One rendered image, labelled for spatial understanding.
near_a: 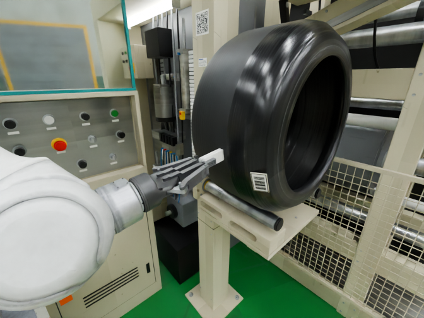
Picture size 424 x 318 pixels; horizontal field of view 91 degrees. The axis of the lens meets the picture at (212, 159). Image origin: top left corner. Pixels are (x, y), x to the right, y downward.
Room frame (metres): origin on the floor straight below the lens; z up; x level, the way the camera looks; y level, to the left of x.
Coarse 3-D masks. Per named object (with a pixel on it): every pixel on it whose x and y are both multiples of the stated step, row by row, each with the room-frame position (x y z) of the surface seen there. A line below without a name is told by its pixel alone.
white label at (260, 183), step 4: (252, 172) 0.45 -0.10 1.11; (252, 176) 0.45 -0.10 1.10; (256, 176) 0.45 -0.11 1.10; (260, 176) 0.44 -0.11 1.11; (264, 176) 0.44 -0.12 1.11; (252, 180) 0.46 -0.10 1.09; (256, 180) 0.45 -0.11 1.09; (260, 180) 0.45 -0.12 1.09; (264, 180) 0.44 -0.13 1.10; (252, 184) 0.46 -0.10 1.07; (256, 184) 0.46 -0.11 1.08; (260, 184) 0.45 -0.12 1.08; (264, 184) 0.45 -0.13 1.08; (256, 188) 0.46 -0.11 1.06; (260, 188) 0.46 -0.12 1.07; (264, 188) 0.45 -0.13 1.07; (268, 188) 0.44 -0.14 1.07
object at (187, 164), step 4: (196, 156) 0.47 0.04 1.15; (192, 160) 0.46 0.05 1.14; (196, 160) 0.46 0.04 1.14; (184, 164) 0.45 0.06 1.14; (188, 164) 0.45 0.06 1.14; (192, 164) 0.46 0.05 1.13; (168, 168) 0.42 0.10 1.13; (172, 168) 0.42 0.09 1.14; (176, 168) 0.43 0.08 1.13; (180, 168) 0.43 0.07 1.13; (184, 168) 0.44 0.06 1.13; (160, 172) 0.41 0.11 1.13; (164, 172) 0.41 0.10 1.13; (168, 172) 0.41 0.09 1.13; (172, 172) 0.42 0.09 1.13; (156, 176) 0.40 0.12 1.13; (160, 176) 0.40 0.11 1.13
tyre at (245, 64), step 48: (240, 48) 0.60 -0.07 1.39; (288, 48) 0.51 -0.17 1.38; (336, 48) 0.61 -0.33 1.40; (240, 96) 0.49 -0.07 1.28; (288, 96) 0.47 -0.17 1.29; (336, 96) 0.82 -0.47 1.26; (240, 144) 0.46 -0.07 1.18; (288, 144) 0.92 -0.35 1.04; (336, 144) 0.73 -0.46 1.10; (240, 192) 0.51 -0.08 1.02; (288, 192) 0.51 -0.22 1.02
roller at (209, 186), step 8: (208, 184) 0.75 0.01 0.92; (216, 192) 0.71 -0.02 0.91; (224, 192) 0.69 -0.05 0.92; (224, 200) 0.68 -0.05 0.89; (232, 200) 0.65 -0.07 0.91; (240, 200) 0.63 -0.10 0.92; (240, 208) 0.61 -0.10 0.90; (248, 208) 0.59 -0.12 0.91; (256, 208) 0.58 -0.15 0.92; (256, 216) 0.56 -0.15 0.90; (264, 216) 0.55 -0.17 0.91; (272, 216) 0.54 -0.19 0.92; (264, 224) 0.54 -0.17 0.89; (272, 224) 0.52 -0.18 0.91; (280, 224) 0.52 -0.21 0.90
